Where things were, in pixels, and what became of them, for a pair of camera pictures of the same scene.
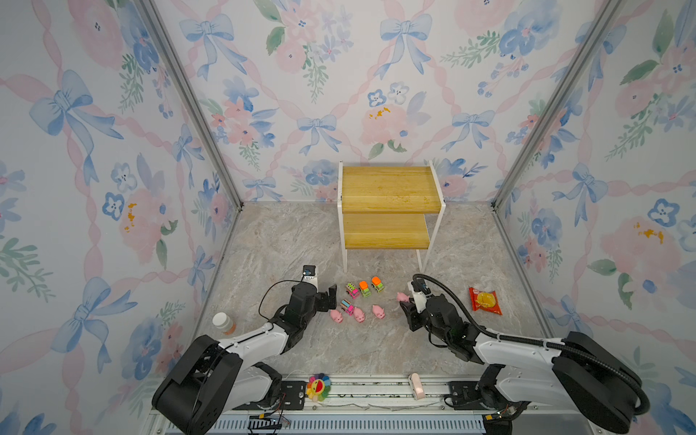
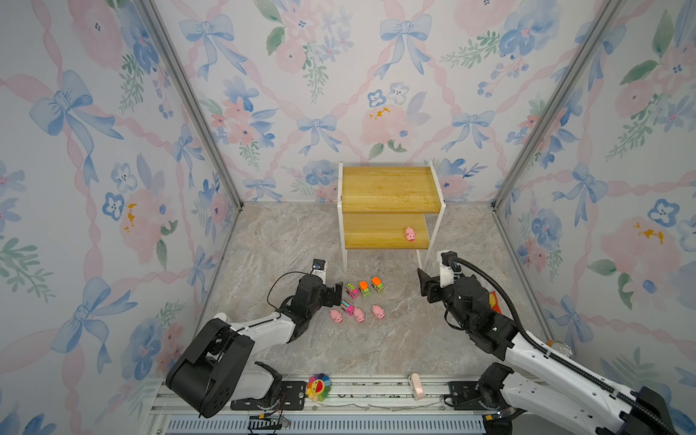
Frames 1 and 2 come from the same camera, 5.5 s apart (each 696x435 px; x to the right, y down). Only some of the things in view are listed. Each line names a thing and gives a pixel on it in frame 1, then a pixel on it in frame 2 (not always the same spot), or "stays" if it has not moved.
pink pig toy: x=379 y=312 stays
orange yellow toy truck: x=377 y=284 stays
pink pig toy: x=359 y=314 stays
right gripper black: x=410 y=314 to x=429 y=285
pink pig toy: x=336 y=315 stays
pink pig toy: x=402 y=297 to x=410 y=234
